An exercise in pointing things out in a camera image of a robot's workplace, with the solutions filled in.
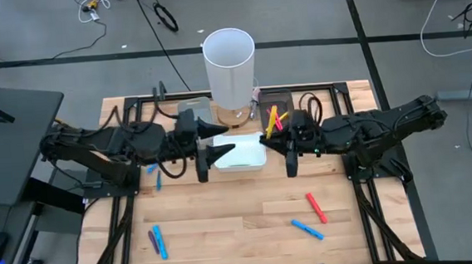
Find black desk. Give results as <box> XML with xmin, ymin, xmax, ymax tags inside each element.
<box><xmin>0</xmin><ymin>79</ymin><xmax>71</xmax><ymax>208</ymax></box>

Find thin black floor cable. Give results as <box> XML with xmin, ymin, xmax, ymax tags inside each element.
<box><xmin>133</xmin><ymin>0</ymin><xmax>193</xmax><ymax>96</ymax></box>

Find black coiled cable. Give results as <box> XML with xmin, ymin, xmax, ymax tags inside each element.
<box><xmin>152</xmin><ymin>2</ymin><xmax>179</xmax><ymax>34</ymax></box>

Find pink highlighter marker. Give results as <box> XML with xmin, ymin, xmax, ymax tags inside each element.
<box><xmin>266</xmin><ymin>106</ymin><xmax>284</xmax><ymax>133</ymax></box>

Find red highlighter marker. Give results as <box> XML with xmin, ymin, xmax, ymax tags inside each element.
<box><xmin>304</xmin><ymin>191</ymin><xmax>329</xmax><ymax>226</ymax></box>

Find transparent smoky plastic bin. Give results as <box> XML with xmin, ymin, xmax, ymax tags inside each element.
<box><xmin>258</xmin><ymin>88</ymin><xmax>297</xmax><ymax>134</ymax></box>

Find grey plastic bin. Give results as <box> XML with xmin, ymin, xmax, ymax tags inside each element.
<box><xmin>176</xmin><ymin>95</ymin><xmax>216</xmax><ymax>149</ymax></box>

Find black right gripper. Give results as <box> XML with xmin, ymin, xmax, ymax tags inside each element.
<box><xmin>258</xmin><ymin>109</ymin><xmax>323</xmax><ymax>179</ymax></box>

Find white cylindrical lamp shade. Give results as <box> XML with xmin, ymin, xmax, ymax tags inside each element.
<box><xmin>200</xmin><ymin>25</ymin><xmax>262</xmax><ymax>130</ymax></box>

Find white plastic bin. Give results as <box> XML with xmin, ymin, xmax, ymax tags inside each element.
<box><xmin>211</xmin><ymin>130</ymin><xmax>268</xmax><ymax>175</ymax></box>

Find purple highlighter marker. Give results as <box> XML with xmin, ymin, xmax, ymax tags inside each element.
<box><xmin>147</xmin><ymin>229</ymin><xmax>160</xmax><ymax>257</ymax></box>

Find grey desk foot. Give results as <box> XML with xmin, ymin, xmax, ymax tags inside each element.
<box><xmin>436</xmin><ymin>80</ymin><xmax>472</xmax><ymax>105</ymax></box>

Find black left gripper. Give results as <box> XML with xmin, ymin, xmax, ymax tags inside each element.
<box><xmin>171</xmin><ymin>105</ymin><xmax>239</xmax><ymax>185</ymax></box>

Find white and yellow floor cables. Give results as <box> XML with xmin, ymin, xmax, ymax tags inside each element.
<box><xmin>76</xmin><ymin>0</ymin><xmax>125</xmax><ymax>24</ymax></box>

